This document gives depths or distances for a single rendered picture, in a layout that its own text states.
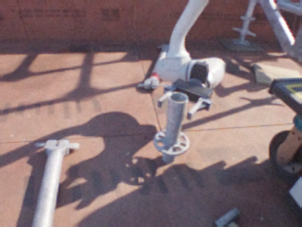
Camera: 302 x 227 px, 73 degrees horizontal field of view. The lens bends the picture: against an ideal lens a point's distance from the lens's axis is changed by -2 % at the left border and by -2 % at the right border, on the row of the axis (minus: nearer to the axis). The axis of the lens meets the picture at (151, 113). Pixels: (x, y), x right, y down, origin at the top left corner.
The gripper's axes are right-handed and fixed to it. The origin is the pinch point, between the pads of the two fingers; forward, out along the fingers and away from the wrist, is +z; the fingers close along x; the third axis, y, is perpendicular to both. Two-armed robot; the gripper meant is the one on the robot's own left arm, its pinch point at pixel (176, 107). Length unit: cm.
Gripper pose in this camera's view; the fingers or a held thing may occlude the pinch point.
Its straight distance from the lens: 64.7
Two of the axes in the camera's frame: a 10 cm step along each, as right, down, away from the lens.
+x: -8.4, -3.6, 4.1
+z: -5.4, 4.8, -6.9
